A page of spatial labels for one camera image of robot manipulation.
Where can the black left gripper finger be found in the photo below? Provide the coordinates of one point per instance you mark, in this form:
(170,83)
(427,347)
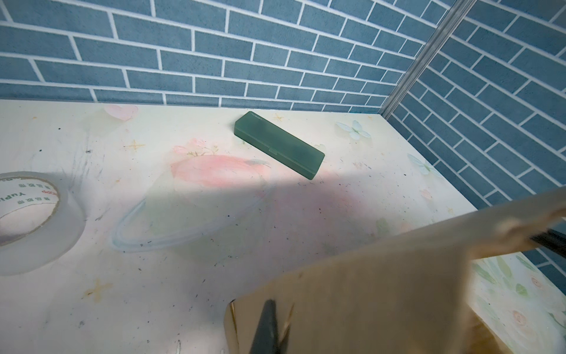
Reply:
(266,338)

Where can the brown cardboard box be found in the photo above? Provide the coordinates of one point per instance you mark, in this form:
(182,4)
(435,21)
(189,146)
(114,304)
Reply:
(406,294)

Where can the dark green flat block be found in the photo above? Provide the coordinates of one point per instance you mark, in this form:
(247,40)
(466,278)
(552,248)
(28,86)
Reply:
(277,143)

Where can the clear tape roll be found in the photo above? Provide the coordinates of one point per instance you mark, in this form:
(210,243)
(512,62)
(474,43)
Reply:
(40,220)

